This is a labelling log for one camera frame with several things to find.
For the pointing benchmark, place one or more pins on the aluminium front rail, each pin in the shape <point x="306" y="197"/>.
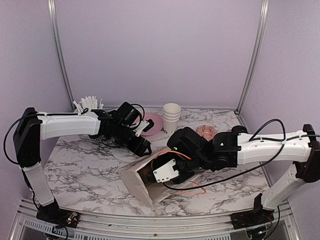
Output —
<point x="99" y="226"/>

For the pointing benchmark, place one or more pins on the red patterned small bowl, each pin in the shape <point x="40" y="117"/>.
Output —
<point x="206" y="131"/>

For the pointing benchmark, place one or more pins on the right aluminium frame post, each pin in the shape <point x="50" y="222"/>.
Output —
<point x="261" y="28"/>

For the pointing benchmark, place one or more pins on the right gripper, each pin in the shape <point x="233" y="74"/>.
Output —
<point x="180" y="180"/>

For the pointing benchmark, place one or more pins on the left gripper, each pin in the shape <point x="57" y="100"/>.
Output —
<point x="134" y="147"/>

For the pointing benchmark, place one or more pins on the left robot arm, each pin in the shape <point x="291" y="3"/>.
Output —
<point x="124" y="125"/>

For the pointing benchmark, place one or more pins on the stack of white paper cups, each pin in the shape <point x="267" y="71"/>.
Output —
<point x="170" y="115"/>

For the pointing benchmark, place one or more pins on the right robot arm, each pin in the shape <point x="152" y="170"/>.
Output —
<point x="238" y="147"/>

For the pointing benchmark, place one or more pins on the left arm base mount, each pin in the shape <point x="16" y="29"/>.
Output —
<point x="52" y="213"/>

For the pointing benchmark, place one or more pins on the paper takeout bag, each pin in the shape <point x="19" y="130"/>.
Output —
<point x="133" y="176"/>

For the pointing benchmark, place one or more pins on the black cup with straws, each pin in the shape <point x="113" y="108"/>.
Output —
<point x="89" y="102"/>

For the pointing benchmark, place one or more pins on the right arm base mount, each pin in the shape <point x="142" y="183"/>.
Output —
<point x="256" y="216"/>

